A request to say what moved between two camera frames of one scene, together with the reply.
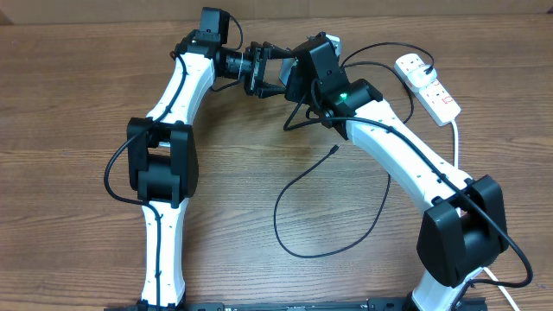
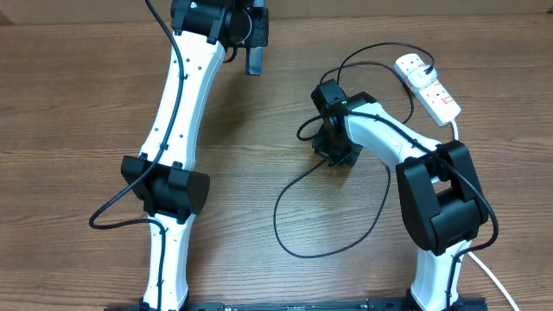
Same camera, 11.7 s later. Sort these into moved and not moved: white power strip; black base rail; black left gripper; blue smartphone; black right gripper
Moved: black right gripper; black left gripper; blue smartphone
Not moved: black base rail; white power strip
